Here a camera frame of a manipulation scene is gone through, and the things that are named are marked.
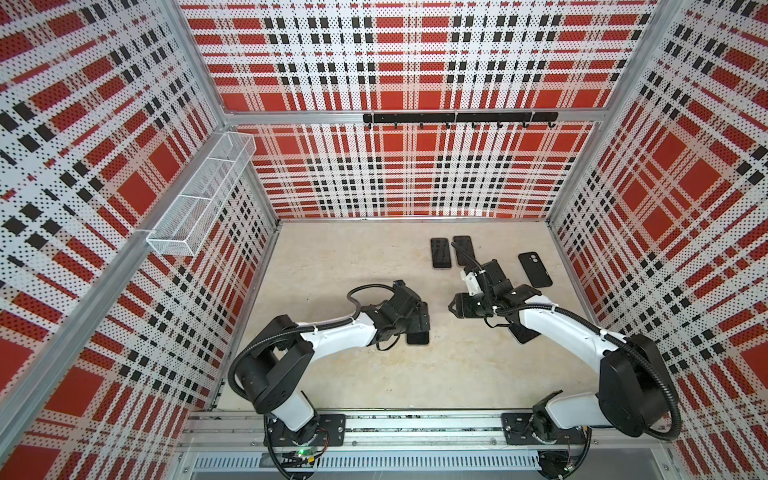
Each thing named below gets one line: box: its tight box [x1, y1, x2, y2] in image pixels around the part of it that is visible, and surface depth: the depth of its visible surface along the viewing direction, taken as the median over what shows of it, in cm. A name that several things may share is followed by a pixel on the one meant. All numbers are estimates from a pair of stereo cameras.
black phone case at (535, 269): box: [518, 251, 553, 288], surface depth 109 cm
